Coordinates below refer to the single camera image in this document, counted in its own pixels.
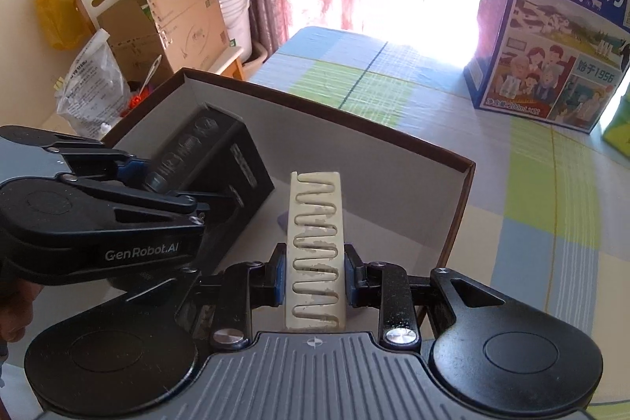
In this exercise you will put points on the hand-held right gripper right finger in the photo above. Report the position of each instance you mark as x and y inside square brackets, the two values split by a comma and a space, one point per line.
[352, 275]

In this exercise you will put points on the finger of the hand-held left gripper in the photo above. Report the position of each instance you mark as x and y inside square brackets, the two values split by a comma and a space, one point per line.
[167, 206]
[98, 161]

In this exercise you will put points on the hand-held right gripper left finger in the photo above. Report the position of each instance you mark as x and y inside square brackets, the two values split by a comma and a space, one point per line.
[278, 275]

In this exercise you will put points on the white hair clip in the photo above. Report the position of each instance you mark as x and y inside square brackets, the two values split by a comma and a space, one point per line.
[315, 252]

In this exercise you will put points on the black product box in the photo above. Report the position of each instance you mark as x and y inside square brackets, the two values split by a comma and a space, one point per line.
[221, 154]

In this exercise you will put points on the checked cloth desktop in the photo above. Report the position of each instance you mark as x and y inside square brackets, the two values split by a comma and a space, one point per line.
[517, 203]

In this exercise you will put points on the person's left hand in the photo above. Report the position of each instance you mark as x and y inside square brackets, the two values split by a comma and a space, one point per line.
[17, 311]

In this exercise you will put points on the clear printed plastic bag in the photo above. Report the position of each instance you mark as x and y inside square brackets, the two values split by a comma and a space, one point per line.
[93, 80]

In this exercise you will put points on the wooden stool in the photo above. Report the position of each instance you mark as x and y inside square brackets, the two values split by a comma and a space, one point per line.
[234, 61]

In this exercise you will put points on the printed brown cardboard box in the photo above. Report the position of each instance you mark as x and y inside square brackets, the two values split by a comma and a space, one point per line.
[192, 16]

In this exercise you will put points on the white bucket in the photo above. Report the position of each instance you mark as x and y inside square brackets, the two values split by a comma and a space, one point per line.
[238, 11]

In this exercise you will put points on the stack of green tissue packs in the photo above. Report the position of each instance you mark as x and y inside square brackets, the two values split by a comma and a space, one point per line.
[619, 125]

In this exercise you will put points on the blue printed milk carton box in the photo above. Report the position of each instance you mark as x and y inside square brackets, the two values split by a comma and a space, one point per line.
[556, 21]

